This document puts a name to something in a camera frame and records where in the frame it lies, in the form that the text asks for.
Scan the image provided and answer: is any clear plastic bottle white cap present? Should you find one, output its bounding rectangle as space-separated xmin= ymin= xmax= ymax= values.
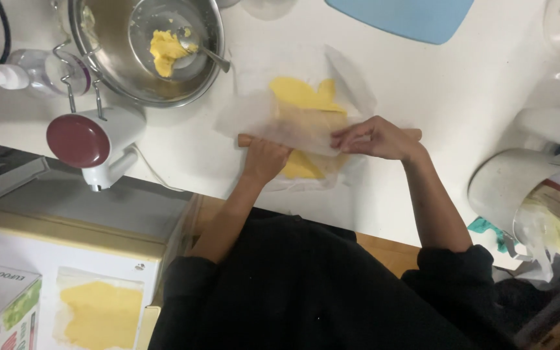
xmin=0 ymin=49 xmax=92 ymax=98

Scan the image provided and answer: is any metal spoon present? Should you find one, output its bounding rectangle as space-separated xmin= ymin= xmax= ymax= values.
xmin=177 ymin=26 xmax=232 ymax=74

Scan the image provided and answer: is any metal mixer beater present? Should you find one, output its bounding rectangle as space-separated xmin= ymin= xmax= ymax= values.
xmin=52 ymin=38 xmax=77 ymax=114
xmin=84 ymin=46 xmax=109 ymax=122

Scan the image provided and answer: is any white round bin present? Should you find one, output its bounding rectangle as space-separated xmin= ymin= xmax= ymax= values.
xmin=468 ymin=148 xmax=560 ymax=244

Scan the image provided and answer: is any yellow dough lump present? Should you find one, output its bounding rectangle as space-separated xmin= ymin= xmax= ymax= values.
xmin=149 ymin=29 xmax=199 ymax=79

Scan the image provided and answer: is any clear plastic bag with packaging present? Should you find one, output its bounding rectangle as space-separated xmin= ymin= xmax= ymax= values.
xmin=512 ymin=164 xmax=560 ymax=285

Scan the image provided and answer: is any wooden rolling pin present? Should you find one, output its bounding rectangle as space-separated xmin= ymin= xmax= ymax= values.
xmin=238 ymin=128 xmax=423 ymax=148

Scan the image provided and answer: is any person's black clothing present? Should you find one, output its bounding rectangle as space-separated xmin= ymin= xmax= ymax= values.
xmin=148 ymin=206 xmax=521 ymax=350

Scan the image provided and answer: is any flattened yellow dough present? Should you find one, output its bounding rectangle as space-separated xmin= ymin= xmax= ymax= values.
xmin=269 ymin=76 xmax=350 ymax=180

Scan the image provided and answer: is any person's right hand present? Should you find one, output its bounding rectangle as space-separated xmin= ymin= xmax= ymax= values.
xmin=330 ymin=115 xmax=427 ymax=162

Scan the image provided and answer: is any person's left hand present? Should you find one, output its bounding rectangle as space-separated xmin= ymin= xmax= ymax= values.
xmin=242 ymin=138 xmax=294 ymax=187

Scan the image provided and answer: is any rolled dough sheet on paper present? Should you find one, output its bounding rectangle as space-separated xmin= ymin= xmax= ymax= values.
xmin=52 ymin=266 xmax=145 ymax=350

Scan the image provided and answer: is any translucent baking paper sheet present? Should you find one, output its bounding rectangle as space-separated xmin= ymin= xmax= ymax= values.
xmin=214 ymin=45 xmax=379 ymax=193

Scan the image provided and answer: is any white hand mixer red cap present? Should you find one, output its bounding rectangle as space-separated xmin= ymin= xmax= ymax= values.
xmin=46 ymin=104 xmax=147 ymax=193

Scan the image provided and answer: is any teal cloth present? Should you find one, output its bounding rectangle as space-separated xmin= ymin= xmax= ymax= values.
xmin=467 ymin=217 xmax=510 ymax=254

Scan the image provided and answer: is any small steel bowl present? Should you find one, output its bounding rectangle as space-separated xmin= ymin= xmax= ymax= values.
xmin=128 ymin=0 xmax=225 ymax=83

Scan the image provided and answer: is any large steel mixing bowl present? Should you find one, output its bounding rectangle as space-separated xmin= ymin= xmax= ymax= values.
xmin=68 ymin=0 xmax=226 ymax=109

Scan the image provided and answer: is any white mixer cord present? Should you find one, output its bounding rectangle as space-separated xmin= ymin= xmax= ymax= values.
xmin=133 ymin=143 xmax=186 ymax=193

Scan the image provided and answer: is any blue cutting board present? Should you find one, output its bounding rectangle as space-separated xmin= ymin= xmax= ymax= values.
xmin=324 ymin=0 xmax=475 ymax=46

